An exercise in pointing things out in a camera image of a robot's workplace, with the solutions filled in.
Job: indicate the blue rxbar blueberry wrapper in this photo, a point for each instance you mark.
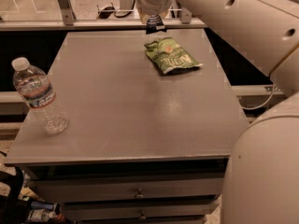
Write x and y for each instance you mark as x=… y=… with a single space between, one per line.
x=155 y=24

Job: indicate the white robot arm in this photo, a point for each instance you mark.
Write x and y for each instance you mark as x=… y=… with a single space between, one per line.
x=261 y=184

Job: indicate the clear plastic water bottle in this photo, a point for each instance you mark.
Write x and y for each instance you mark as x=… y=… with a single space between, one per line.
x=34 y=87

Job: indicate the white floor stand base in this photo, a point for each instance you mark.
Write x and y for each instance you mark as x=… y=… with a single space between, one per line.
x=125 y=8

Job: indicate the green kettle chips bag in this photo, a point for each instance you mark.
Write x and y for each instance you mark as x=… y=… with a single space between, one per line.
x=169 y=55

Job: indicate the grey metal railing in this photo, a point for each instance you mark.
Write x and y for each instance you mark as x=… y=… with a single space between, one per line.
x=71 y=15

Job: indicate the grey drawer cabinet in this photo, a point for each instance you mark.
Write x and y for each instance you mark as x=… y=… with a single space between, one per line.
x=128 y=119

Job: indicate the upper drawer knob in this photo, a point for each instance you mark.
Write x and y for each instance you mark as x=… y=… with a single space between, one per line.
x=139 y=194

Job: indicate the upper grey drawer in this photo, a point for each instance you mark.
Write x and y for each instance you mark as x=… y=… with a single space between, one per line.
x=125 y=188

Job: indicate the grey drawer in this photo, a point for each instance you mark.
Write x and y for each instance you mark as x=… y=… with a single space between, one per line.
x=125 y=188
x=126 y=210

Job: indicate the lower grey drawer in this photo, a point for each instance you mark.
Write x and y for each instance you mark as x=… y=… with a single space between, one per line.
x=126 y=210

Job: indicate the black bag on floor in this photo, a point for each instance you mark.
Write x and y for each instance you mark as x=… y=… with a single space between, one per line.
x=12 y=209

